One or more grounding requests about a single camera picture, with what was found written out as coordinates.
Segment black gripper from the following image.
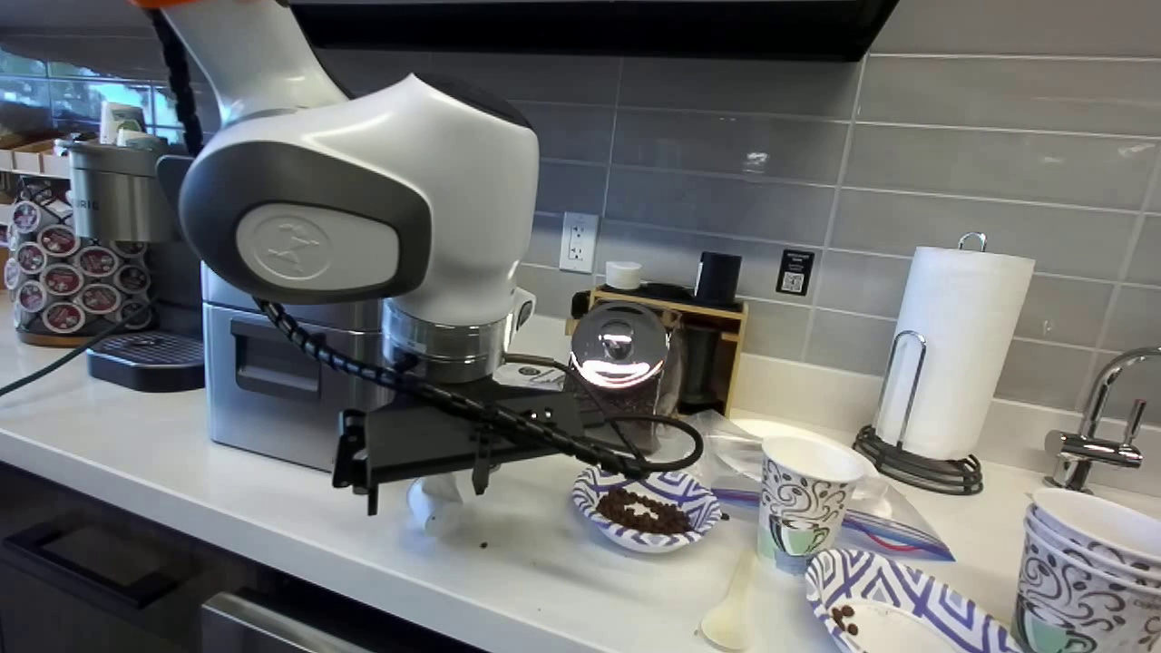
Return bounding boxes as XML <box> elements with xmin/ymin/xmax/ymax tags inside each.
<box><xmin>329</xmin><ymin>387</ymin><xmax>592</xmax><ymax>520</ymax></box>

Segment small white pod container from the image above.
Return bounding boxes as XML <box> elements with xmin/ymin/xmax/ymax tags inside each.
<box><xmin>402</xmin><ymin>471</ymin><xmax>477</xmax><ymax>537</ymax></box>

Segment coffee grounds pile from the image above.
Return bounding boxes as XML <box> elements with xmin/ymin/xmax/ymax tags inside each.
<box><xmin>596</xmin><ymin>485</ymin><xmax>698</xmax><ymax>537</ymax></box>

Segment glass coffee bean jar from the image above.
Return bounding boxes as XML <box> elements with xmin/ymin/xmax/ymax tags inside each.
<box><xmin>558</xmin><ymin>301</ymin><xmax>681</xmax><ymax>456</ymax></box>

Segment small blue patterned plate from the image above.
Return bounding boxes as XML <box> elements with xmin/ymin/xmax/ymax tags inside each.
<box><xmin>568</xmin><ymin>463</ymin><xmax>727</xmax><ymax>560</ymax></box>

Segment small white tub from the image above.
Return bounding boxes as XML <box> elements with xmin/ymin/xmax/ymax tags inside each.
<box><xmin>597</xmin><ymin>259</ymin><xmax>646</xmax><ymax>295</ymax></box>

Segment white plastic spoon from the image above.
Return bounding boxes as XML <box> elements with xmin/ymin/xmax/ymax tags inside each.
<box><xmin>698</xmin><ymin>547</ymin><xmax>762</xmax><ymax>653</ymax></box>

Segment dark drawer cabinet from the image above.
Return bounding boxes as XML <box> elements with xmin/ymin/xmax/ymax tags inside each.
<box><xmin>0</xmin><ymin>463</ymin><xmax>210</xmax><ymax>653</ymax></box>

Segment black cup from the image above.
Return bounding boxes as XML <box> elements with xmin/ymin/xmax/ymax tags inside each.
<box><xmin>694</xmin><ymin>252</ymin><xmax>745</xmax><ymax>310</ymax></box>

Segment patterned paper cup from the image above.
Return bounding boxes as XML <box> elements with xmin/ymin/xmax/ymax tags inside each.
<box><xmin>756</xmin><ymin>431</ymin><xmax>869</xmax><ymax>572</ymax></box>

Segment coffee pod carousel rack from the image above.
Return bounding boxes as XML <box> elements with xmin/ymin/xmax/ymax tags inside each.
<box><xmin>0</xmin><ymin>197</ymin><xmax>161</xmax><ymax>351</ymax></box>

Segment silver black Keurig coffee maker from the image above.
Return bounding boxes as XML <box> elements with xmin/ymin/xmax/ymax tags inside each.
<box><xmin>64</xmin><ymin>139</ymin><xmax>210</xmax><ymax>392</ymax></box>

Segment large blue patterned plate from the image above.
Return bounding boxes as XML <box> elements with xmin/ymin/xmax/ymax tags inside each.
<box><xmin>802</xmin><ymin>544</ymin><xmax>1025</xmax><ymax>653</ymax></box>

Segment dark upper cabinet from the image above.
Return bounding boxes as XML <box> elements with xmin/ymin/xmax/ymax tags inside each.
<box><xmin>283</xmin><ymin>0</ymin><xmax>898</xmax><ymax>65</ymax></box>

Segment white paper towel roll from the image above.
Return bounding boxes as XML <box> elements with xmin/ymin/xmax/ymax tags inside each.
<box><xmin>869</xmin><ymin>242</ymin><xmax>1037</xmax><ymax>463</ymax></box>

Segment small chrome tap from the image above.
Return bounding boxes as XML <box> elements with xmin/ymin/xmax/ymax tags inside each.
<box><xmin>1045</xmin><ymin>344</ymin><xmax>1161</xmax><ymax>494</ymax></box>

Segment stacked patterned paper bowls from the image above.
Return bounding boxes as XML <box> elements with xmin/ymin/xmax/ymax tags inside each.
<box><xmin>1011</xmin><ymin>485</ymin><xmax>1161</xmax><ymax>653</ymax></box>

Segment dishwasher with silver handle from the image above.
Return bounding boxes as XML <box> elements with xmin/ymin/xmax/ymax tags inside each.
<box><xmin>196</xmin><ymin>566</ymin><xmax>485</xmax><ymax>653</ymax></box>

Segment white wall outlet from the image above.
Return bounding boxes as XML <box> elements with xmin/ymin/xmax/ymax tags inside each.
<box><xmin>554</xmin><ymin>211</ymin><xmax>602</xmax><ymax>275</ymax></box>

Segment teal power cable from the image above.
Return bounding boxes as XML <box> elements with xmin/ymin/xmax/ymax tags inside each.
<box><xmin>0</xmin><ymin>323</ymin><xmax>119</xmax><ymax>399</ymax></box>

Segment black wall switch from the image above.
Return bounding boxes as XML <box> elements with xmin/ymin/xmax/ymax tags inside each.
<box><xmin>773</xmin><ymin>247</ymin><xmax>816</xmax><ymax>298</ymax></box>

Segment black wire towel holder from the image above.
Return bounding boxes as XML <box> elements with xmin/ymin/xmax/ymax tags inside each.
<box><xmin>849</xmin><ymin>227</ymin><xmax>985</xmax><ymax>498</ymax></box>

